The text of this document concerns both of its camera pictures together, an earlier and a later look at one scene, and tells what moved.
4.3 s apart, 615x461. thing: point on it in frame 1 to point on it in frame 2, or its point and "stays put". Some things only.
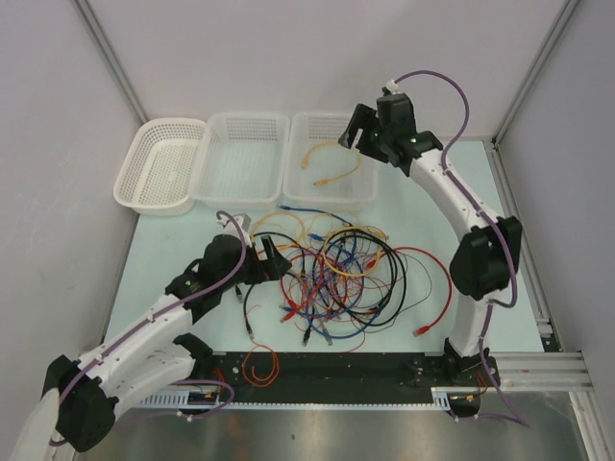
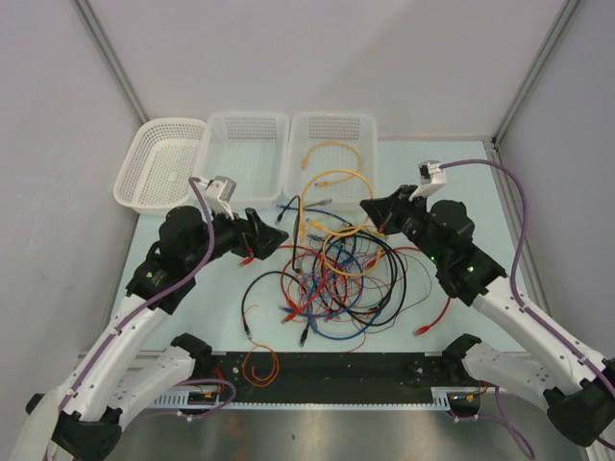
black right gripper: [364, 118] to [385, 212]
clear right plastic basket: [318, 171] stays put
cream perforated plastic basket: [156, 175] stays put
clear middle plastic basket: [242, 161] stays put
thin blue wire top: [318, 211] stays put
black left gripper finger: [270, 250] to [258, 229]
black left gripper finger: [275, 269] to [262, 246]
